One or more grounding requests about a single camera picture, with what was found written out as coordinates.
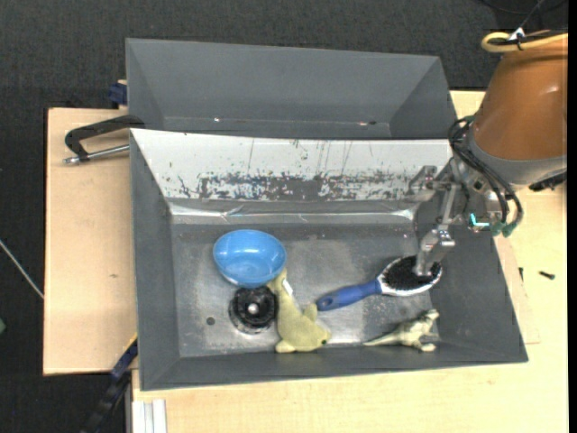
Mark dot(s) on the black round ribbed disc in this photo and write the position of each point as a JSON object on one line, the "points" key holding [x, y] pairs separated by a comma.
{"points": [[252, 309]]}

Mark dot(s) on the blue and white hairbrush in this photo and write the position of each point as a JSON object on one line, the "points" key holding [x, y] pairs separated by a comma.
{"points": [[356, 292]]}

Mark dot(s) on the pale green toy dinosaur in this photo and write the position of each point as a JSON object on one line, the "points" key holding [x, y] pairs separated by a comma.
{"points": [[410, 332]]}

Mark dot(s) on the small black screw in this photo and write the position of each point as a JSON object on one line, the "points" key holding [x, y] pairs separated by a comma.
{"points": [[546, 275]]}

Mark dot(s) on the pale wood flat board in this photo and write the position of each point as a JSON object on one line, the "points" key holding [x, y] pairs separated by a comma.
{"points": [[88, 242]]}

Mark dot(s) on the yellow-green plush toy animal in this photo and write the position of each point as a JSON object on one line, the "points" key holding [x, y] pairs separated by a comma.
{"points": [[297, 327]]}

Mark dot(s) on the grey metal bin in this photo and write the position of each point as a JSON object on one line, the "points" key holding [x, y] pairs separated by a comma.
{"points": [[315, 251]]}

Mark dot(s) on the blue bowl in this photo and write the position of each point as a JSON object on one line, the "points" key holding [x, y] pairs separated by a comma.
{"points": [[249, 256]]}

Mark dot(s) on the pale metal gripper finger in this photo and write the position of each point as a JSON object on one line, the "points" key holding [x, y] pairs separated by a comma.
{"points": [[444, 239], [426, 253]]}

